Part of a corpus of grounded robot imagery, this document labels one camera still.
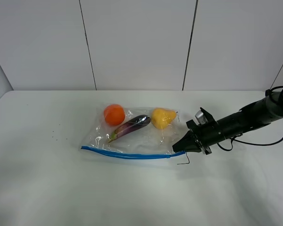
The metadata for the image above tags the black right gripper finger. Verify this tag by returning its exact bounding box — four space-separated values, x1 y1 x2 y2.
172 131 196 151
183 145 202 152

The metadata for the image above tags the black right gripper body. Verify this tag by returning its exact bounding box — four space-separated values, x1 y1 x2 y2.
186 107 225 155

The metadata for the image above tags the clear zip bag blue seal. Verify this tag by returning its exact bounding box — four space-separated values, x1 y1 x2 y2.
80 104 185 160

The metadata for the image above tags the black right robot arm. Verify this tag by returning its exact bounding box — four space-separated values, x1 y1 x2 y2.
172 86 283 155

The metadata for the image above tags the yellow pear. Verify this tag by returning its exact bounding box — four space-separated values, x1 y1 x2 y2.
151 108 177 130

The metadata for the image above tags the purple eggplant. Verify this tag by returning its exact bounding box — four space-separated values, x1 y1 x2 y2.
108 114 151 143

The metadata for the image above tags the orange tomato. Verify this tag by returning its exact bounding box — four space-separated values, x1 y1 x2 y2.
103 104 125 127

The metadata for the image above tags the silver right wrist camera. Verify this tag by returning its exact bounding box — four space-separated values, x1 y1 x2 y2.
195 110 208 125

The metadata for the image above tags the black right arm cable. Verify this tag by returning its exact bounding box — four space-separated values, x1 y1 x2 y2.
216 84 283 151

